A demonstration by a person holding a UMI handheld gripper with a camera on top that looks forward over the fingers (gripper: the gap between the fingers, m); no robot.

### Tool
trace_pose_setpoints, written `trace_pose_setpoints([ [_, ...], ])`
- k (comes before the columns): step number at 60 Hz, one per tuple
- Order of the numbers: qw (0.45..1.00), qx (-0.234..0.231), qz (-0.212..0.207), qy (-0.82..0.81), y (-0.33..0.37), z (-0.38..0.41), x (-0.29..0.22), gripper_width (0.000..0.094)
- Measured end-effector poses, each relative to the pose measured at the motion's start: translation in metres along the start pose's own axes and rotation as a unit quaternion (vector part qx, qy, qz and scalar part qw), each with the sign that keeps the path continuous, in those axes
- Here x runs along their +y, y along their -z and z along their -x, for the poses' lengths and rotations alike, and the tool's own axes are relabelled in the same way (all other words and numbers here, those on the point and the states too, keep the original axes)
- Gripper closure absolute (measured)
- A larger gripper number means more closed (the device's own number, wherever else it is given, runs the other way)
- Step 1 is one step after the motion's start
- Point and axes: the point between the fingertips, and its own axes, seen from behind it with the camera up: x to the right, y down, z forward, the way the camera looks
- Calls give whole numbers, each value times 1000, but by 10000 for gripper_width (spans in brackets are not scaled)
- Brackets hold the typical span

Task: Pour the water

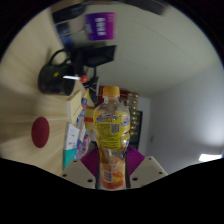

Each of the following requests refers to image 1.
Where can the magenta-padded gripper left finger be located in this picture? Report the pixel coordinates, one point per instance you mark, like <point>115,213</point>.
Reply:
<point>75,170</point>

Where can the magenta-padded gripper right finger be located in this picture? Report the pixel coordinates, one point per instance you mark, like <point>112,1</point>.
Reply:
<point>150,170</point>

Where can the yellow-labelled orange drink bottle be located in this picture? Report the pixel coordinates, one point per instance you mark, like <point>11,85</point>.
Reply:
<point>111,133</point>

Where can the white booklet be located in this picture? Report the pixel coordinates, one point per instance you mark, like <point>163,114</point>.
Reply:
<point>71,136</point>

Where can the flat round red coaster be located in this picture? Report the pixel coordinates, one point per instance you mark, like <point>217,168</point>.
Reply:
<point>40,132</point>

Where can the pale yellow book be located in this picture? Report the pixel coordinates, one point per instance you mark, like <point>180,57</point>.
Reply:
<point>74,106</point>

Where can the red-tipped white stirrer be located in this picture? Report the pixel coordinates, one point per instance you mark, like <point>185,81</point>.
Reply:
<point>75,78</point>

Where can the black mug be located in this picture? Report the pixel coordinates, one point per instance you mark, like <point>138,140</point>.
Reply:
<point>55,80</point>

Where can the purple sign board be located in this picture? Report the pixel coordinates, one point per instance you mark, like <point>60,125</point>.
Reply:
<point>100,26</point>

